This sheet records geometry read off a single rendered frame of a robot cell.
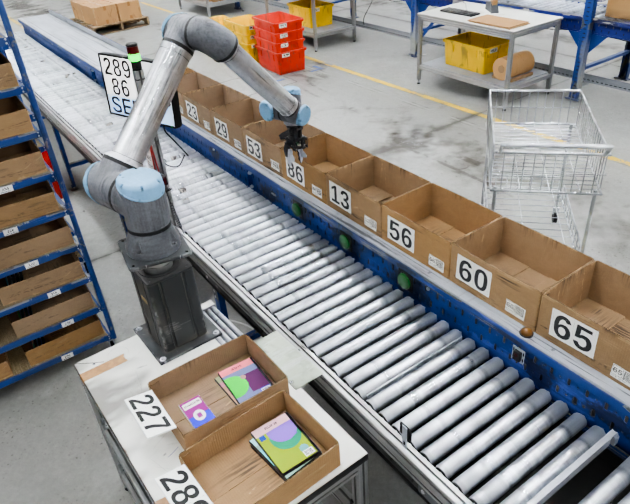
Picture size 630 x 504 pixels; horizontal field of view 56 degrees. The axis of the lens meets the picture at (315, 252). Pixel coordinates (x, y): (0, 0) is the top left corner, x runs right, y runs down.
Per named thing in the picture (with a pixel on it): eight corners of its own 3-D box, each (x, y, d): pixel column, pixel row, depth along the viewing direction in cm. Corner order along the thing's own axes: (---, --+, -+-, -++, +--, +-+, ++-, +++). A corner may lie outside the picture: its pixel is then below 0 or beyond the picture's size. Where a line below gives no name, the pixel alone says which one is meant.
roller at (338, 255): (246, 300, 253) (244, 290, 251) (342, 255, 277) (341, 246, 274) (252, 305, 250) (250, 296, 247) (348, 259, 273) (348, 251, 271)
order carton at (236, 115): (213, 135, 364) (209, 109, 354) (254, 122, 377) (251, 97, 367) (245, 155, 336) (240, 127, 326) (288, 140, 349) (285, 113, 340)
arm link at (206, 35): (219, 11, 195) (317, 109, 251) (194, 8, 202) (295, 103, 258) (204, 42, 194) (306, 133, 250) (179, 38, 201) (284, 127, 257)
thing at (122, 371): (75, 369, 222) (73, 364, 220) (211, 304, 249) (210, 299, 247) (199, 581, 153) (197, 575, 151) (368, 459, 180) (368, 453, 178)
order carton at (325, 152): (282, 178, 308) (279, 148, 299) (327, 161, 322) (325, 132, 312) (327, 205, 281) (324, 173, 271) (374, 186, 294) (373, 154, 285)
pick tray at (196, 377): (152, 403, 201) (145, 382, 196) (249, 352, 219) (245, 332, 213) (188, 458, 182) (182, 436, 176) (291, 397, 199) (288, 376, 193)
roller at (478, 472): (446, 491, 172) (446, 481, 169) (557, 405, 195) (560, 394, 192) (458, 503, 168) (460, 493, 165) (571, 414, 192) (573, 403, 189)
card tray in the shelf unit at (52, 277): (3, 306, 289) (-5, 290, 283) (-7, 277, 310) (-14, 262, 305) (85, 276, 306) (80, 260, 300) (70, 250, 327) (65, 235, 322)
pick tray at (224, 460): (183, 476, 176) (176, 454, 171) (286, 409, 195) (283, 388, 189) (232, 545, 157) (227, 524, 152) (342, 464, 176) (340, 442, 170)
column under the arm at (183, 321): (161, 366, 216) (140, 295, 198) (133, 330, 234) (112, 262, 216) (222, 334, 228) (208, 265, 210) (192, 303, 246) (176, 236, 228)
